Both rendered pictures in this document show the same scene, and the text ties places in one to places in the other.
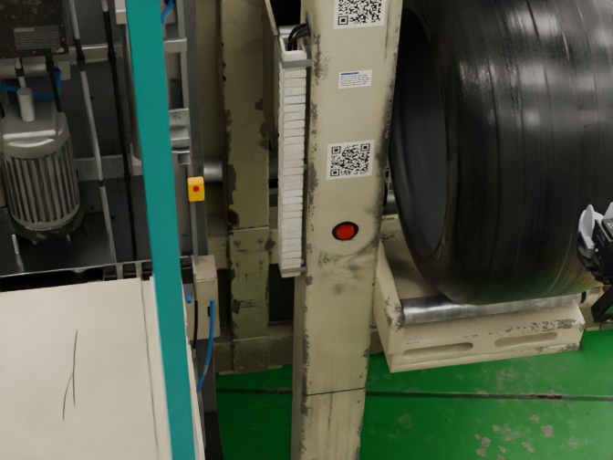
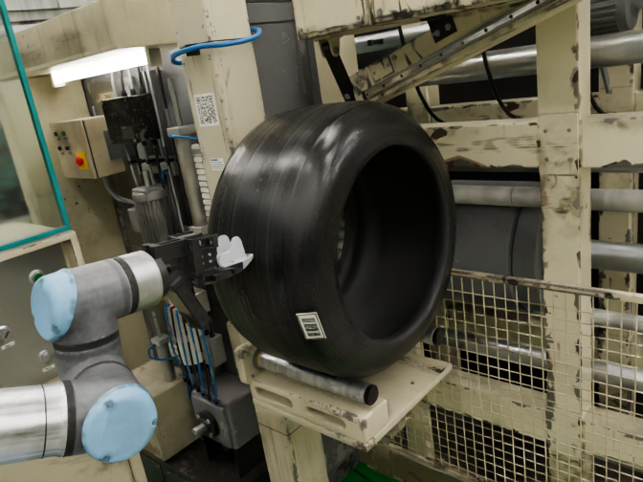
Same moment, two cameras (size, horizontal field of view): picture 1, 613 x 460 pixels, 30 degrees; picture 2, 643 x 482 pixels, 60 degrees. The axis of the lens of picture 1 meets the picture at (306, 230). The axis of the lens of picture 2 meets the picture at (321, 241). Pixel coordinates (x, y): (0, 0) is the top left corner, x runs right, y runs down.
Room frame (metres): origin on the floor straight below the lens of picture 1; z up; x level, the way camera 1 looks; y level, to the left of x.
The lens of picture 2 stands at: (0.79, -1.30, 1.57)
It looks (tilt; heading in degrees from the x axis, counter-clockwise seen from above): 17 degrees down; 55
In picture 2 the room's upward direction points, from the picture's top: 9 degrees counter-clockwise
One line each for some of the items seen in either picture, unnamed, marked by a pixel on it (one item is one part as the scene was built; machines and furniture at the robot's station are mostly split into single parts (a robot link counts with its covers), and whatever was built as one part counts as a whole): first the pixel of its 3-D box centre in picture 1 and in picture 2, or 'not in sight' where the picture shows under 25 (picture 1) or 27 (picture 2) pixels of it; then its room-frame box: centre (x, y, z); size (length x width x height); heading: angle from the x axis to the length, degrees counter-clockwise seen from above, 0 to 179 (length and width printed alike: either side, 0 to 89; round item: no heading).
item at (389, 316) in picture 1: (373, 257); (296, 333); (1.49, -0.13, 0.90); 0.40 x 0.03 x 0.10; 11
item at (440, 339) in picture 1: (482, 326); (314, 398); (1.39, -0.33, 0.84); 0.36 x 0.09 x 0.06; 101
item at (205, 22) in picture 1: (208, 117); not in sight; (2.26, 0.26, 0.61); 0.33 x 0.06 x 0.86; 11
